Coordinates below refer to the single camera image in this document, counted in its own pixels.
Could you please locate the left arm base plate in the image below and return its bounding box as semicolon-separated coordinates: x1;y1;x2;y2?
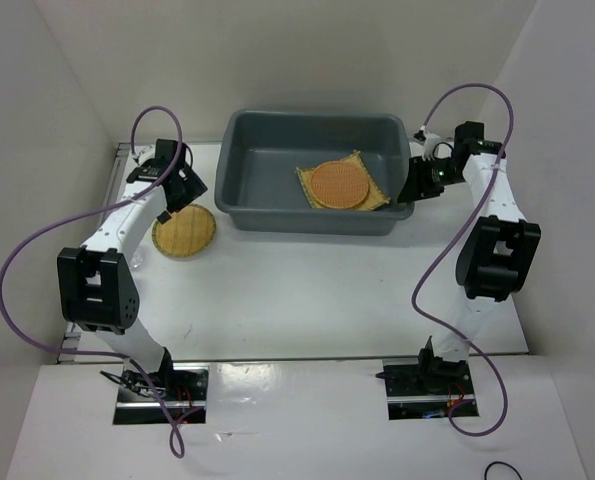
100;363;210;426

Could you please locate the purple cable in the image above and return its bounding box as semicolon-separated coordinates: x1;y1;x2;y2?
411;82;517;439
0;105;203;458

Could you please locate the round orange woven tray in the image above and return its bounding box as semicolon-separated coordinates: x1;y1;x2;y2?
309;161;370;209

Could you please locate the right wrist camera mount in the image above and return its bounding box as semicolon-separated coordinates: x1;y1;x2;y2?
413;125;441;160

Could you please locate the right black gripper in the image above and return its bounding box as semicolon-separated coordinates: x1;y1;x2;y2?
397;154;466;203

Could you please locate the clear plastic cup upper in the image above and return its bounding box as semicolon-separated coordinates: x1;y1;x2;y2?
129;248;145;271

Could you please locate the aluminium table rail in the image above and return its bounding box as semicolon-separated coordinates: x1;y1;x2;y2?
58;142;134;364

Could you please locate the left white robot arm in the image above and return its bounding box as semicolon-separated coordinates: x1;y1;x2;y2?
57;139;207;400

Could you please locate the round bamboo tray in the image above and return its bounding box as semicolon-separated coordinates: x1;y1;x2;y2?
151;204;217;259

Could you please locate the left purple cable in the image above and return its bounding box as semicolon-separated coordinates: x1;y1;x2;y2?
0;105;203;458

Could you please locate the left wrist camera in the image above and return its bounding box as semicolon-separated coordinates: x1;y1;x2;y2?
128;145;155;166

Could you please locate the rectangular woven bamboo mat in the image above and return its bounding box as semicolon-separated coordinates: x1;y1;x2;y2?
296;151;390;211

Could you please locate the grey plastic bin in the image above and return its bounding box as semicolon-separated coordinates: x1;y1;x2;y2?
214;110;414;236

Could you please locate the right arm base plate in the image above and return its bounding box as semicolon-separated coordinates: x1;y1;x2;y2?
375;358;479;420

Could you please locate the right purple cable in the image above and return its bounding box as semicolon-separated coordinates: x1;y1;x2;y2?
411;82;517;439

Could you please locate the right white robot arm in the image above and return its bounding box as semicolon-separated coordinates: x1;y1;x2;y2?
399;121;541;394

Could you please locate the black cable loop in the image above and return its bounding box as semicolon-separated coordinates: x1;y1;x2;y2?
485;460;524;480

